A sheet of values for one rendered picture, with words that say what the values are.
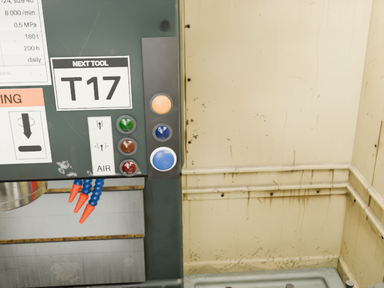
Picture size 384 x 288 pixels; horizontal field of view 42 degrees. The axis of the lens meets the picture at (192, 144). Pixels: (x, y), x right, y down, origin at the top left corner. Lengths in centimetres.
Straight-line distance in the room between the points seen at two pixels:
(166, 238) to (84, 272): 27
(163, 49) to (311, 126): 127
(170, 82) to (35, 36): 18
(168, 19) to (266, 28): 110
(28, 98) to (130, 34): 16
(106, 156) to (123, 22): 18
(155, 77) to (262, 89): 114
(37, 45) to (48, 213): 90
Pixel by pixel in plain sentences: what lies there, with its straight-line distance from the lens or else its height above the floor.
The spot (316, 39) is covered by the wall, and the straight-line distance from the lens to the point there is 177.
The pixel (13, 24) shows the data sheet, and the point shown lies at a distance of 66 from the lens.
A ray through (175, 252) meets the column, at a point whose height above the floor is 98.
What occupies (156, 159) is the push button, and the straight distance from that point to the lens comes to 68.
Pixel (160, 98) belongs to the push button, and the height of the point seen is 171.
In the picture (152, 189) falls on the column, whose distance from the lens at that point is 148.
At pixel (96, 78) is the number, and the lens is 65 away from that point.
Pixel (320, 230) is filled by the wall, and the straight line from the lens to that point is 209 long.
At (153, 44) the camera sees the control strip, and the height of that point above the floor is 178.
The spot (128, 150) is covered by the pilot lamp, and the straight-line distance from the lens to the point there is 68.
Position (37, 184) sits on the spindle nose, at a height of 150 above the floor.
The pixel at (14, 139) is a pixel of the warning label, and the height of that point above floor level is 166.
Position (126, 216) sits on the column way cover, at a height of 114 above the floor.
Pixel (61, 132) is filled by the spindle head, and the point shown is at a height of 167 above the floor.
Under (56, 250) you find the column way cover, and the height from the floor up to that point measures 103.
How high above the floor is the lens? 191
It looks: 23 degrees down
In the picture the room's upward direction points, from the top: straight up
